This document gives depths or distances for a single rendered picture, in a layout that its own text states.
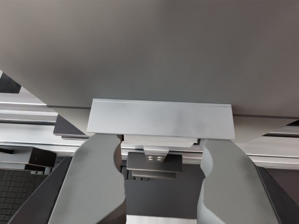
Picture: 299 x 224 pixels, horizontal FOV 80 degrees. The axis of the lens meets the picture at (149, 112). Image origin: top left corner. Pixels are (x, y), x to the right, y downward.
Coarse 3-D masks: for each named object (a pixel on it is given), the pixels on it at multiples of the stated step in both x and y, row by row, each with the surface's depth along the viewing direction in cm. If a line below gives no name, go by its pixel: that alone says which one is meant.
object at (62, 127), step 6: (60, 120) 22; (66, 120) 22; (60, 126) 21; (66, 126) 21; (72, 126) 21; (54, 132) 21; (60, 132) 21; (66, 132) 21; (72, 132) 21; (78, 132) 21; (66, 138) 23; (72, 138) 23; (78, 138) 23; (84, 138) 23
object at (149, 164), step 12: (132, 156) 39; (144, 156) 39; (156, 156) 30; (168, 156) 39; (180, 156) 39; (132, 168) 38; (144, 168) 38; (156, 168) 38; (168, 168) 38; (180, 168) 38
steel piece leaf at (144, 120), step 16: (96, 112) 11; (112, 112) 11; (128, 112) 11; (144, 112) 11; (160, 112) 11; (176, 112) 11; (192, 112) 11; (208, 112) 11; (224, 112) 11; (96, 128) 10; (112, 128) 10; (128, 128) 10; (144, 128) 10; (160, 128) 10; (176, 128) 10; (192, 128) 10; (208, 128) 10; (224, 128) 10
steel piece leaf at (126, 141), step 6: (138, 144) 23; (144, 144) 23; (150, 144) 23; (156, 144) 22; (162, 144) 22; (168, 144) 22; (174, 144) 22; (180, 144) 22; (186, 144) 21; (192, 144) 21
